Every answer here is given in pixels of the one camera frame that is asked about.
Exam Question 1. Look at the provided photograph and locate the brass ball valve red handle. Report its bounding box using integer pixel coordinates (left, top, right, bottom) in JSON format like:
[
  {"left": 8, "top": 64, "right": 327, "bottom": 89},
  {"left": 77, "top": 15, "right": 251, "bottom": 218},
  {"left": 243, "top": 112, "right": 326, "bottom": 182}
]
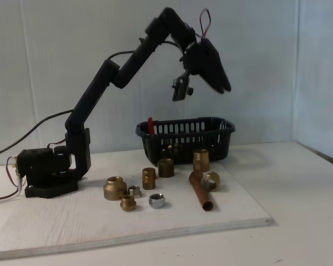
[{"left": 147, "top": 117, "right": 184, "bottom": 157}]

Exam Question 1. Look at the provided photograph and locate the black plastic slotted basket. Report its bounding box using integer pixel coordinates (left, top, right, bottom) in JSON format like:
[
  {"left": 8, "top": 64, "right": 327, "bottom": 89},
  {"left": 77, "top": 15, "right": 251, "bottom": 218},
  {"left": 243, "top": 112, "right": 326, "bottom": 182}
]
[{"left": 135, "top": 116, "right": 236, "bottom": 166}]

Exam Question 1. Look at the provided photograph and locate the brass male thread adapter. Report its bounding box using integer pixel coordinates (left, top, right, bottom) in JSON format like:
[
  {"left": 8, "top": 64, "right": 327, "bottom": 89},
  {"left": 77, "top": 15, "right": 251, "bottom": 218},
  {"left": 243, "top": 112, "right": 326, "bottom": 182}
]
[{"left": 193, "top": 149, "right": 210, "bottom": 172}]

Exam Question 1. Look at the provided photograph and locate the dark brass sleeve coupling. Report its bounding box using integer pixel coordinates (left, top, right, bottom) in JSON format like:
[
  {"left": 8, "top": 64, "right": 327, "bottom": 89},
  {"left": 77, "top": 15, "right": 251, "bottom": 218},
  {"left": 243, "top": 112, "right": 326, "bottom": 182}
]
[{"left": 157, "top": 158, "right": 175, "bottom": 178}]

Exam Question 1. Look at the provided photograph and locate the copper pipe piece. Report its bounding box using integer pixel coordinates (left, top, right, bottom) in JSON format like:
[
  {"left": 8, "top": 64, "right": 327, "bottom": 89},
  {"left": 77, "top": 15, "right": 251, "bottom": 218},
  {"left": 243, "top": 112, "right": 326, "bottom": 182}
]
[{"left": 188, "top": 170, "right": 215, "bottom": 213}]

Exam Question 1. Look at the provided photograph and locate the brass hex threaded fitting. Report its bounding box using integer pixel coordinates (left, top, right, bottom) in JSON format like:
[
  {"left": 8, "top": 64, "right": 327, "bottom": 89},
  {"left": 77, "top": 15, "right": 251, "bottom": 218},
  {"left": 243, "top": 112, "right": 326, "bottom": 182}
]
[{"left": 141, "top": 167, "right": 157, "bottom": 191}]

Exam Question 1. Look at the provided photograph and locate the chrome hex nut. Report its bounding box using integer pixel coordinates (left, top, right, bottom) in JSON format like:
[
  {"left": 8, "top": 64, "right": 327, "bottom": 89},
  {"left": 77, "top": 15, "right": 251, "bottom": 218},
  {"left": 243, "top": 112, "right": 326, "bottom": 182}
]
[{"left": 148, "top": 193, "right": 167, "bottom": 209}]

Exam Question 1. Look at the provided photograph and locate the small silver hex bushing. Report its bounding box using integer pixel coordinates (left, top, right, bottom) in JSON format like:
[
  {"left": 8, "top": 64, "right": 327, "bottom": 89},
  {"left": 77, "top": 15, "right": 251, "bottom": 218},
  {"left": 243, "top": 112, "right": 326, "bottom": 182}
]
[{"left": 127, "top": 185, "right": 142, "bottom": 198}]

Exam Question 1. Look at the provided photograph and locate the large brass reducer coupling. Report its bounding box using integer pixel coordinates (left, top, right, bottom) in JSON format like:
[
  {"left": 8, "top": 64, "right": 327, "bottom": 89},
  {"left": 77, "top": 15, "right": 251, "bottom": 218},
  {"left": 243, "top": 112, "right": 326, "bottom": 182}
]
[{"left": 103, "top": 176, "right": 128, "bottom": 201}]

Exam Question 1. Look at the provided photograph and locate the small brass hex nipple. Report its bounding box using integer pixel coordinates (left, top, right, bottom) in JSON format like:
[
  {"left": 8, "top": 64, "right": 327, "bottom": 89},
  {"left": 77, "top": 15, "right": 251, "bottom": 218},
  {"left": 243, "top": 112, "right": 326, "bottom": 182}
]
[{"left": 120, "top": 195, "right": 137, "bottom": 212}]

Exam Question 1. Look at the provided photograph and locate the white wooden board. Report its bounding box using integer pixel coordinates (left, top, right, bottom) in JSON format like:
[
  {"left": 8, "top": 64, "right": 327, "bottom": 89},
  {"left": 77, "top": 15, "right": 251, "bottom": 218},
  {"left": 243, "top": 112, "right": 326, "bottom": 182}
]
[{"left": 0, "top": 155, "right": 275, "bottom": 262}]

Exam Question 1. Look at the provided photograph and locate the red servo cable loop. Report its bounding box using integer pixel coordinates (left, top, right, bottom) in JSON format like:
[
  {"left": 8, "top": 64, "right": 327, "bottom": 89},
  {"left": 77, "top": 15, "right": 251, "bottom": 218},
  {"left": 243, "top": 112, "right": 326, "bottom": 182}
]
[{"left": 199, "top": 8, "right": 212, "bottom": 39}]

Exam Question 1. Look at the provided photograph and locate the brass hex ring bushing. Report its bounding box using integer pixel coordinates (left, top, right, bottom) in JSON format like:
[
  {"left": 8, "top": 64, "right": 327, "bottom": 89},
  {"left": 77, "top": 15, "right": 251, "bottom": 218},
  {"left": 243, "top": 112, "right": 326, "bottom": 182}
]
[{"left": 202, "top": 171, "right": 221, "bottom": 192}]

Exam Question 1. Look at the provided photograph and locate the black camera cable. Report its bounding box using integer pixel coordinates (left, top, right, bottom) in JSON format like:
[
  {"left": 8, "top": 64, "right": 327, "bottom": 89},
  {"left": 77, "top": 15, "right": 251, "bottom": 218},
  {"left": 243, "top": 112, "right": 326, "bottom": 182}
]
[{"left": 0, "top": 41, "right": 184, "bottom": 158}]

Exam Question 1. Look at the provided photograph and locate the thin red servo wire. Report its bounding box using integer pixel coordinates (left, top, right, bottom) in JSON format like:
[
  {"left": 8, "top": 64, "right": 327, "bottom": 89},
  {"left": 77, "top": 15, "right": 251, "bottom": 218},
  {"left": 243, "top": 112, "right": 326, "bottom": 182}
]
[{"left": 46, "top": 138, "right": 68, "bottom": 149}]

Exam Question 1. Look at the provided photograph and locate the white wire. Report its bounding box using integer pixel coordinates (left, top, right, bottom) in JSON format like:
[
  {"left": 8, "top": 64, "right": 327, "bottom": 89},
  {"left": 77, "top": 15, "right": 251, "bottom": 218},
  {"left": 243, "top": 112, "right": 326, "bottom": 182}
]
[{"left": 0, "top": 175, "right": 27, "bottom": 207}]

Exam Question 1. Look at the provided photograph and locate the red power wire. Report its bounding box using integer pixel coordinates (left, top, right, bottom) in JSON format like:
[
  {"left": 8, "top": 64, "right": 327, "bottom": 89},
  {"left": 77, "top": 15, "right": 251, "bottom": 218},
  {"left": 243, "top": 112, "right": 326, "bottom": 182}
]
[{"left": 0, "top": 156, "right": 21, "bottom": 202}]

